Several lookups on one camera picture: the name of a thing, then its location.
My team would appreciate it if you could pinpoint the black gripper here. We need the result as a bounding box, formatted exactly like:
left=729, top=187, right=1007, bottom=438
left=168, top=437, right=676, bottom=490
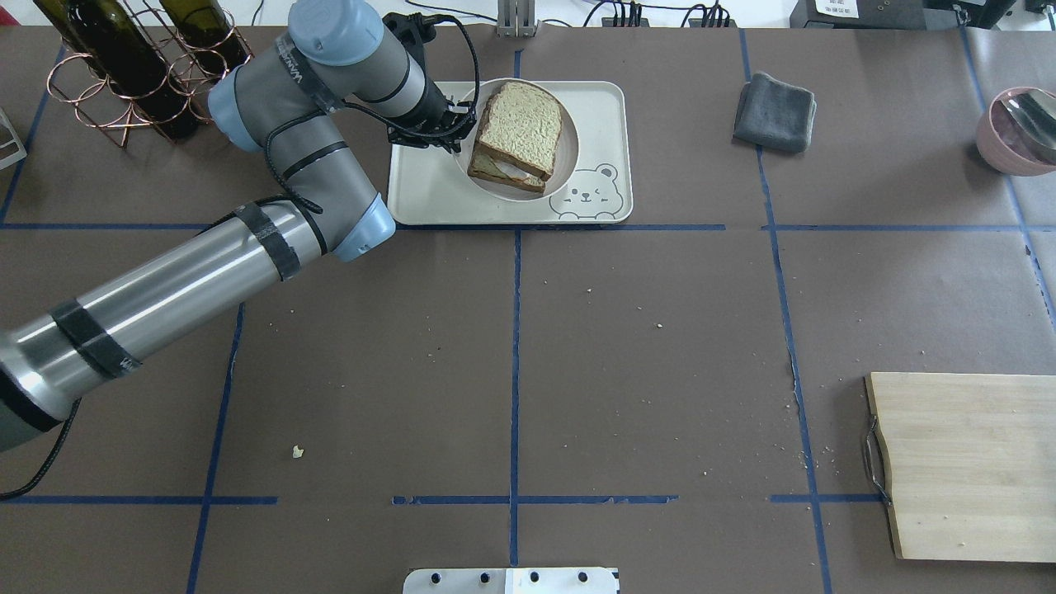
left=388, top=79, right=479, bottom=155

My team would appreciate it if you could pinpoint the bread slice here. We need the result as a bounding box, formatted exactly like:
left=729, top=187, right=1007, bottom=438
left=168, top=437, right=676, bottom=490
left=473, top=80, right=564, bottom=182
left=467, top=150, right=545, bottom=193

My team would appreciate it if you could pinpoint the fried egg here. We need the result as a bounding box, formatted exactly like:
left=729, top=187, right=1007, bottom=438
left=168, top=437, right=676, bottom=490
left=495, top=161, right=545, bottom=186

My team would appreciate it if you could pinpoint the white round plate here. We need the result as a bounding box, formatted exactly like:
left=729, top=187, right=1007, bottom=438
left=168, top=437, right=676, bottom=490
left=454, top=78, right=578, bottom=202

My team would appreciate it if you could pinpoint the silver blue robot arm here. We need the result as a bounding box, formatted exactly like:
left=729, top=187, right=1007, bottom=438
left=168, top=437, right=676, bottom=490
left=1, top=1, right=478, bottom=450

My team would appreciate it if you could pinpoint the cream bear tray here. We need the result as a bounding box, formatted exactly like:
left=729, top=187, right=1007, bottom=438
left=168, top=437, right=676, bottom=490
left=386, top=80, right=634, bottom=225

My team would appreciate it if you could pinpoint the front green wine bottle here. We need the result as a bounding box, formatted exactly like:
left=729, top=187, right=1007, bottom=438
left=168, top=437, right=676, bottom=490
left=161, top=1, right=250, bottom=80

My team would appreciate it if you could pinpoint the green wine bottle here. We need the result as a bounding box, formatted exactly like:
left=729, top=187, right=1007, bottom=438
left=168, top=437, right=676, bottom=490
left=34, top=1, right=200, bottom=140
left=161, top=1, right=250, bottom=80

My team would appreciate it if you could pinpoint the grey folded cloth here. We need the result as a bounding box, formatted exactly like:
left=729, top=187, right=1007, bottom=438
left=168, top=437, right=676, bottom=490
left=733, top=71, right=818, bottom=153

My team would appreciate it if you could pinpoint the middle green wine bottle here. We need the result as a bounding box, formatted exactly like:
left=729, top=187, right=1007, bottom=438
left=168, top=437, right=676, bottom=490
left=34, top=1, right=200, bottom=140

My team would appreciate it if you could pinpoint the pink bowl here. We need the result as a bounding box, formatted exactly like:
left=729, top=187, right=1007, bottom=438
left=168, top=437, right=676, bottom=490
left=974, top=87, right=1055, bottom=177

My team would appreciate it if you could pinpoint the metal spoon in bowl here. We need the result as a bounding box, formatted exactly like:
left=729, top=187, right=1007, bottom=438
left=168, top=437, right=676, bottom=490
left=1001, top=89, right=1055, bottom=165

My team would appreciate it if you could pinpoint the wooden cutting board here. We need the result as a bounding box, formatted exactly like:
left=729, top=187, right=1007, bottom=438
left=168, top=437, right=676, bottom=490
left=864, top=371, right=1055, bottom=563

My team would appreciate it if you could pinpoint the copper wire bottle rack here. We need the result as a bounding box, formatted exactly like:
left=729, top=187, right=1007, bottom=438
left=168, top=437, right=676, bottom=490
left=46, top=1, right=252, bottom=148

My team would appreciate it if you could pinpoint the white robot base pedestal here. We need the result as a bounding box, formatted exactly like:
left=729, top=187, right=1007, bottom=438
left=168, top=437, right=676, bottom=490
left=401, top=567, right=621, bottom=593

